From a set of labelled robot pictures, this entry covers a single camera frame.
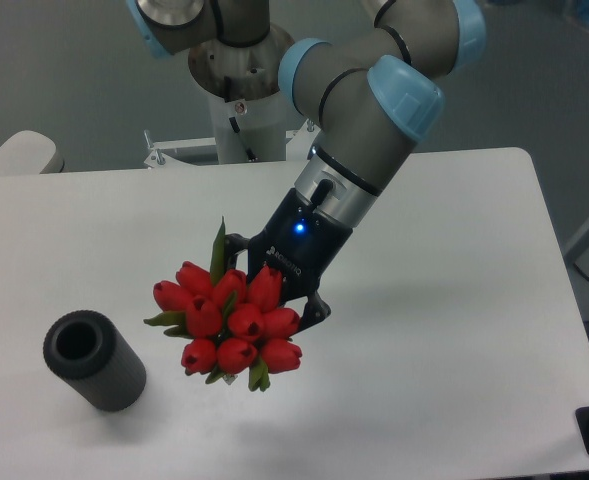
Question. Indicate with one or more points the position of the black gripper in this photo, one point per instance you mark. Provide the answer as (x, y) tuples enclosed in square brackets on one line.
[(300, 242)]

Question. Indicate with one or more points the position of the red tulip bouquet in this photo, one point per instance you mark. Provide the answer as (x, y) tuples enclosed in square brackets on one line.
[(231, 324)]

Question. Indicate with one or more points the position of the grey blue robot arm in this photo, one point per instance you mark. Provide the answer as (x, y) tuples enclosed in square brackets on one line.
[(373, 101)]

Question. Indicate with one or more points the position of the dark grey ribbed vase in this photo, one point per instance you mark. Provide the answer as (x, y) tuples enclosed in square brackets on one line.
[(85, 350)]

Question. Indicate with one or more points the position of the white chair corner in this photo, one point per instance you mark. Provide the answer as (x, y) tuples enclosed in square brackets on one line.
[(30, 153)]

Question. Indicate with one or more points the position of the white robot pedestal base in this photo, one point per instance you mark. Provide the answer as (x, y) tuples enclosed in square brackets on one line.
[(243, 132)]

